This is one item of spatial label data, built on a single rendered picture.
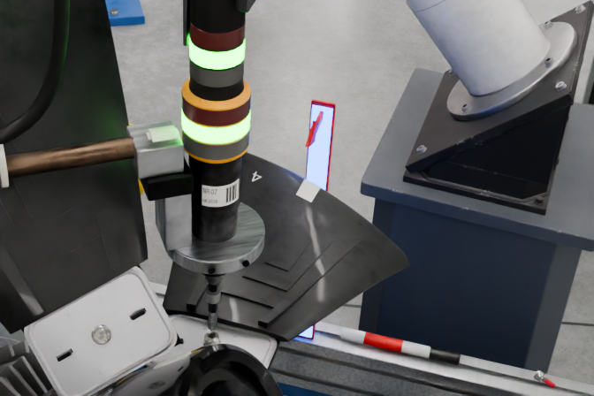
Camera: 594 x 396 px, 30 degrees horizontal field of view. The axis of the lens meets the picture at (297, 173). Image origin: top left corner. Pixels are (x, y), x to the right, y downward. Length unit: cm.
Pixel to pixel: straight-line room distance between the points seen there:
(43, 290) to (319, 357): 62
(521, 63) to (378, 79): 200
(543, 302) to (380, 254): 54
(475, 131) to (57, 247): 74
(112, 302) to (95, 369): 5
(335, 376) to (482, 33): 45
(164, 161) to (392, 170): 79
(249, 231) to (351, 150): 232
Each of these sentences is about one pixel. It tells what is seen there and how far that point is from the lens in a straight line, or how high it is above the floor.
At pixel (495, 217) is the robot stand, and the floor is 93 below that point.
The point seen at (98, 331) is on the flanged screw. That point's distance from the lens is 76.
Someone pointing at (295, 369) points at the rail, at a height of 81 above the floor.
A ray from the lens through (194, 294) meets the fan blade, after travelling 88.
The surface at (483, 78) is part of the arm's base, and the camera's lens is 142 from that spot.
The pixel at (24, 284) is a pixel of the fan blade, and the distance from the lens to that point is 76.
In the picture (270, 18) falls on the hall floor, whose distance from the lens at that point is 367.
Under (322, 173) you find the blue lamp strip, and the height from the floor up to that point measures 111.
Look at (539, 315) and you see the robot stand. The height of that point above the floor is 77.
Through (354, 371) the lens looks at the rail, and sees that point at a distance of 133.
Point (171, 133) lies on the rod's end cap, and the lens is 70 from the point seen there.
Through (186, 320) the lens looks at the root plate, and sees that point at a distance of 88.
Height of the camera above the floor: 180
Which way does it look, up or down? 37 degrees down
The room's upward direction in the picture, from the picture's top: 4 degrees clockwise
